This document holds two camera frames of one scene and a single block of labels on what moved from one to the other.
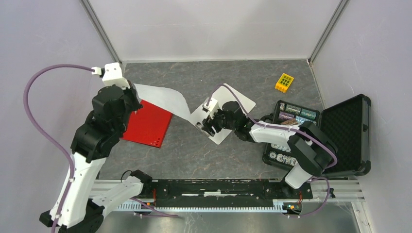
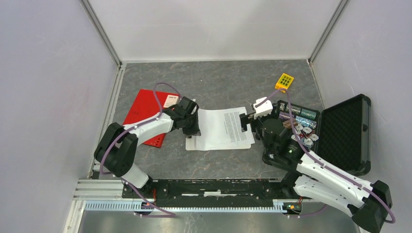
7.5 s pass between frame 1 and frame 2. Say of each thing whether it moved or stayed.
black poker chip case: stayed
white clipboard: moved
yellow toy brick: stayed
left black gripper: moved
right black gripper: moved
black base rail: stayed
